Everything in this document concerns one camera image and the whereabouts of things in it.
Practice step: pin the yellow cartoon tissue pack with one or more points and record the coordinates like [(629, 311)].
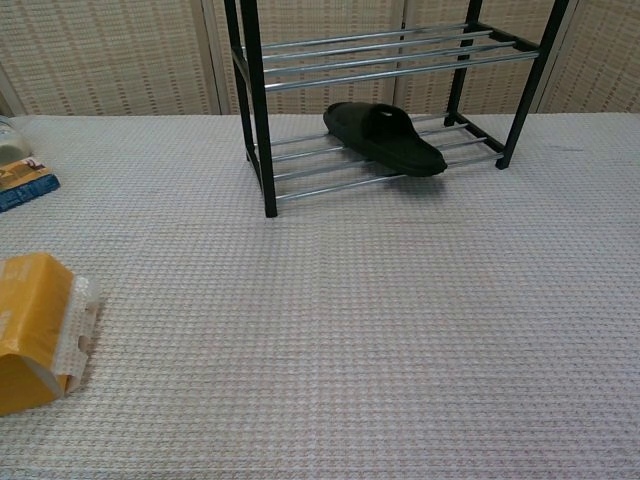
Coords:
[(30, 325)]

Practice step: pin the black chrome shoe rack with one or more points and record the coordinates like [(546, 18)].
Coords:
[(257, 100)]

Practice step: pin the beige woven folding screen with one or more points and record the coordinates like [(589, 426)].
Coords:
[(125, 55)]

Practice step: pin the white woven cloth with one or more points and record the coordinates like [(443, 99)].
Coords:
[(300, 310)]

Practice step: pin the black slipper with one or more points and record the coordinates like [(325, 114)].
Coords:
[(390, 145)]

